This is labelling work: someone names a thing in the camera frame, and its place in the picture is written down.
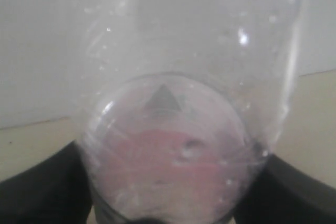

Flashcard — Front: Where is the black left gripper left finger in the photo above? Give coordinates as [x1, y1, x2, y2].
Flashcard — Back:
[1, 143, 92, 223]

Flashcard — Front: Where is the clear plastic water bottle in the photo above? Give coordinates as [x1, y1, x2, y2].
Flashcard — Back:
[78, 0, 301, 223]

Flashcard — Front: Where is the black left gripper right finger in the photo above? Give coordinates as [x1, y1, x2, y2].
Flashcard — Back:
[234, 155, 335, 224]

